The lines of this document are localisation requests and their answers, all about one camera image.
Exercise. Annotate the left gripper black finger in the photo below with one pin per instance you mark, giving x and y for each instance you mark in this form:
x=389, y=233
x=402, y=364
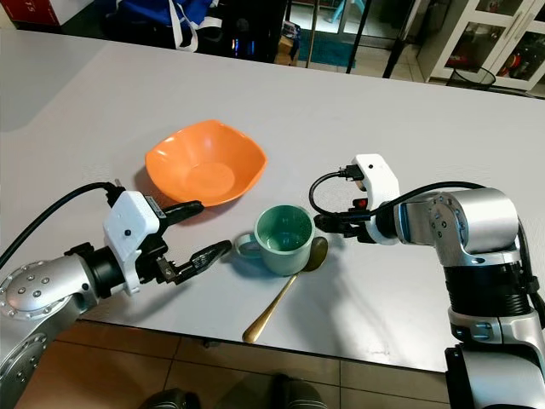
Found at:
x=203, y=260
x=180, y=210

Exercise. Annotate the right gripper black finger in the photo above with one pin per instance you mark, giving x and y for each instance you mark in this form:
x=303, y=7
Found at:
x=332, y=220
x=339, y=231

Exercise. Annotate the orange plastic bowl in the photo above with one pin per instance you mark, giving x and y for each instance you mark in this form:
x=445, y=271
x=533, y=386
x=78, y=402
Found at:
x=204, y=162

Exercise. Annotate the green ceramic mug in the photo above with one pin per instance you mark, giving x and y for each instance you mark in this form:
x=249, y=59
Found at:
x=285, y=256

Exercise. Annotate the gold metal spoon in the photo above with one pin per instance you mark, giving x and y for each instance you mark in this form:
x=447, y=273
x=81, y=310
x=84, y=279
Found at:
x=264, y=322

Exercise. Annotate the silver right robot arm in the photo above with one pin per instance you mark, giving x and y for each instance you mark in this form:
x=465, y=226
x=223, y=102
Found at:
x=468, y=230

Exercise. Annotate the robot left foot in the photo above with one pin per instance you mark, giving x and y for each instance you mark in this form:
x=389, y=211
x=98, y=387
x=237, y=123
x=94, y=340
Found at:
x=170, y=400

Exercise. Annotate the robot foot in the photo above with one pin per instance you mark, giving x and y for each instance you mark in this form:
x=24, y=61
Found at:
x=294, y=394
x=170, y=400

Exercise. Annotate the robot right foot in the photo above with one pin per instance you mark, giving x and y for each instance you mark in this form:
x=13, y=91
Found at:
x=294, y=394

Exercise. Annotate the black mesh wastebasket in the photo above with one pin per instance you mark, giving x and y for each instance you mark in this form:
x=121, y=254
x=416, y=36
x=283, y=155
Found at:
x=471, y=78

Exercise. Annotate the black tripod pole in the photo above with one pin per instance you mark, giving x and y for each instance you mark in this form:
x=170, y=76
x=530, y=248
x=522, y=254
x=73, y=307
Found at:
x=404, y=34

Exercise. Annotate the white glass door cabinet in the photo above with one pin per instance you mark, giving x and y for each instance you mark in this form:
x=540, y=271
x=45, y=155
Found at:
x=477, y=38

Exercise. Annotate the red cardboard box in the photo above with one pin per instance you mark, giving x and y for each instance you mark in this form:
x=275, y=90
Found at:
x=38, y=10

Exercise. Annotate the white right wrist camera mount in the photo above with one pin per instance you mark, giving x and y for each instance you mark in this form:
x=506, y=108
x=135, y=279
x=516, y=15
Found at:
x=379, y=179

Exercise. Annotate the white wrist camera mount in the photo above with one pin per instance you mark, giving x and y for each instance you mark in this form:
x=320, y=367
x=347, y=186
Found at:
x=132, y=226
x=379, y=179

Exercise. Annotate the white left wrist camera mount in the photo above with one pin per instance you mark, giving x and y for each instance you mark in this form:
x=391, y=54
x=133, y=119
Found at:
x=132, y=226

